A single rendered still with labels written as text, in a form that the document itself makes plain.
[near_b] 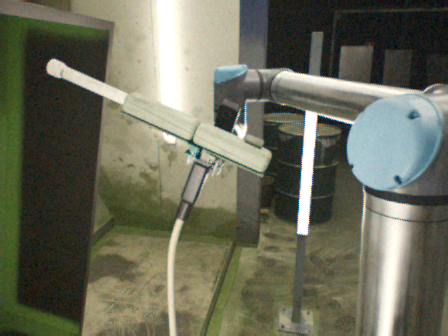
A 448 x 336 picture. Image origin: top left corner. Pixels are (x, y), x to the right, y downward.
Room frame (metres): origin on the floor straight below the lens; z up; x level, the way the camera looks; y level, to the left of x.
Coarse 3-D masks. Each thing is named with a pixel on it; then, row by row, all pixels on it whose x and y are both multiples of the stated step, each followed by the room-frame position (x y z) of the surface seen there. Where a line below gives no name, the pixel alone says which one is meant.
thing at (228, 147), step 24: (48, 72) 0.75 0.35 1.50; (72, 72) 0.74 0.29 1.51; (120, 96) 0.72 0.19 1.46; (144, 96) 0.72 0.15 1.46; (144, 120) 0.70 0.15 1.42; (168, 120) 0.68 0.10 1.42; (192, 120) 0.68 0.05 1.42; (216, 144) 0.66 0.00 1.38; (240, 144) 0.65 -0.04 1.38; (192, 168) 0.68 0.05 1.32; (264, 168) 0.64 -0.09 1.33; (192, 192) 0.68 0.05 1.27
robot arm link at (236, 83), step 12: (216, 72) 0.96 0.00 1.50; (228, 72) 0.94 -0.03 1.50; (240, 72) 0.95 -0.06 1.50; (252, 72) 0.99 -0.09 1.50; (216, 84) 0.96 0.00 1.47; (228, 84) 0.94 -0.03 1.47; (240, 84) 0.95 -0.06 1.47; (252, 84) 0.97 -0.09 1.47; (216, 96) 0.96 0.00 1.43; (228, 96) 0.94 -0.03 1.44; (240, 96) 0.95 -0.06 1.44; (252, 96) 0.97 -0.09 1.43; (216, 108) 0.96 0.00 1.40
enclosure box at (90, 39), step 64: (0, 0) 0.70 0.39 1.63; (0, 64) 1.18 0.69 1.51; (0, 128) 1.18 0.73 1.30; (64, 128) 1.17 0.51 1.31; (0, 192) 1.19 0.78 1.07; (64, 192) 1.18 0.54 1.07; (0, 256) 1.21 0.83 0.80; (64, 256) 1.18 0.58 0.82; (0, 320) 1.19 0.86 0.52; (64, 320) 1.19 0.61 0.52
